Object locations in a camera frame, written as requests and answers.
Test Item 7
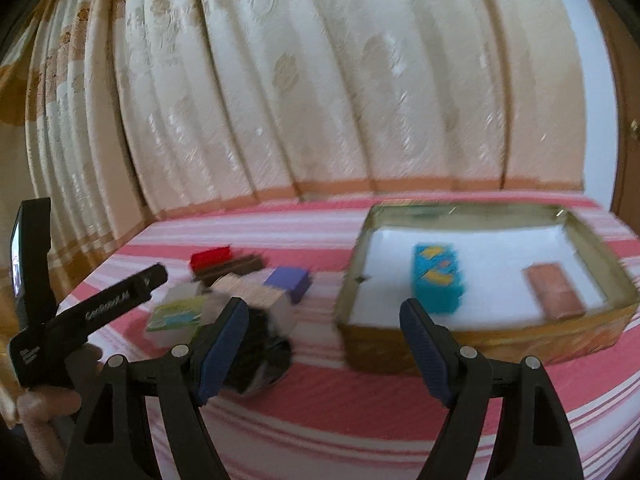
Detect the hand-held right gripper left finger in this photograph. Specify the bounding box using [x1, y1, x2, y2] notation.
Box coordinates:
[62, 297, 251, 480]

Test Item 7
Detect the purple block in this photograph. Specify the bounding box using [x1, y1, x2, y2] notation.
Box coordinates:
[264, 266, 311, 305]

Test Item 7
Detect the person's left hand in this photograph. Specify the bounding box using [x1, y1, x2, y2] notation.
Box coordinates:
[15, 342, 103, 466]

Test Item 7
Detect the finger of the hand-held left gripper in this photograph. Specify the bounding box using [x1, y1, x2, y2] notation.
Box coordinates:
[10, 198, 59, 334]

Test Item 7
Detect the brown wooden door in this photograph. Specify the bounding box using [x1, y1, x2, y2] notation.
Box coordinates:
[597, 0, 640, 221]

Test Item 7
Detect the dark brown bar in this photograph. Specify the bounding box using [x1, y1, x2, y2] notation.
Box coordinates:
[192, 254, 265, 281]

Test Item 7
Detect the light wooden block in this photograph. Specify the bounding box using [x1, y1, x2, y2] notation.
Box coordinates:
[210, 275, 286, 311]

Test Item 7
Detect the turquoise patterned box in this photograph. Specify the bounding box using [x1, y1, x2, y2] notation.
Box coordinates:
[411, 243, 467, 316]

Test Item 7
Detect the copper brown block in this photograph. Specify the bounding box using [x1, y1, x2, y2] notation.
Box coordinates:
[522, 262, 587, 321]

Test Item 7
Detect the white box with green label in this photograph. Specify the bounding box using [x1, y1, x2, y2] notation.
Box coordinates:
[145, 296, 221, 348]

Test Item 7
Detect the gold metal tin box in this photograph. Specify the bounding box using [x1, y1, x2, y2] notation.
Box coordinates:
[334, 203, 640, 376]

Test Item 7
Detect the pink striped bed cover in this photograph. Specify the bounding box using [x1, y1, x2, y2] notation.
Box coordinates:
[50, 192, 640, 480]

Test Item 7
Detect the cream patterned curtain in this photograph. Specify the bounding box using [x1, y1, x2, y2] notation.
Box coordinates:
[0, 0, 588, 256]

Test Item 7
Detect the red toy brick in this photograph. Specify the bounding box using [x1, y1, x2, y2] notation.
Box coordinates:
[190, 245, 233, 272]

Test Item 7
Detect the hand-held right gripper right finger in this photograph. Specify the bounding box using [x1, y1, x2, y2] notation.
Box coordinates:
[399, 297, 586, 480]

